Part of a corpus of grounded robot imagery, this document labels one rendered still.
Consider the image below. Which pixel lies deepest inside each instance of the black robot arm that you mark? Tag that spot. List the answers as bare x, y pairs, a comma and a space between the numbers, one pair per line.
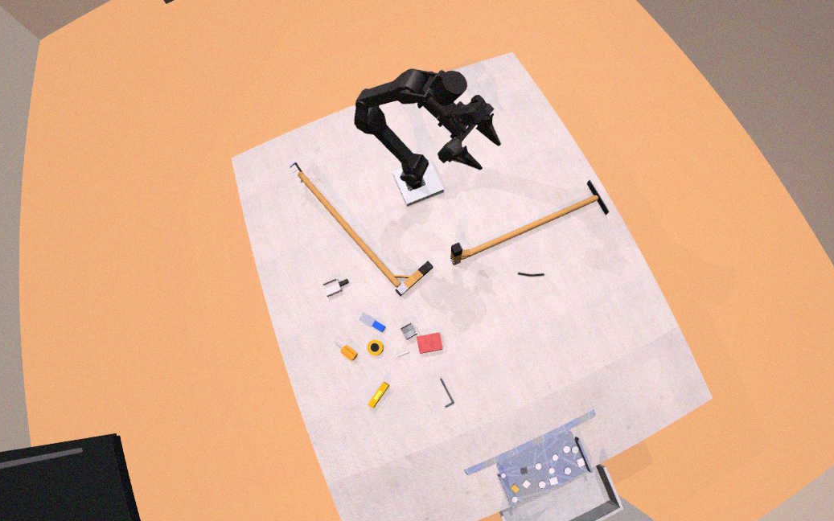
436, 92

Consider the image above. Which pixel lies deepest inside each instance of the long tan scraper with grey crossbar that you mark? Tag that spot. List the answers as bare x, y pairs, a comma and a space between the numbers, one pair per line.
400, 288

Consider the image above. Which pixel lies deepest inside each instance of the red rectangular block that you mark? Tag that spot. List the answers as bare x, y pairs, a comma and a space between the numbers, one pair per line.
429, 342

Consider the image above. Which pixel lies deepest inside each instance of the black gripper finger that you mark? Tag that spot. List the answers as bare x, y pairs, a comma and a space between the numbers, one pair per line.
465, 158
487, 129

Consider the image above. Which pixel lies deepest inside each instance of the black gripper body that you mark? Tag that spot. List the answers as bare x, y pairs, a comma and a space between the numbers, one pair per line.
453, 147

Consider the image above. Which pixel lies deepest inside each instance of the yellow ring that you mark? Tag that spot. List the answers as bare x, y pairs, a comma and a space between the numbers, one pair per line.
375, 347

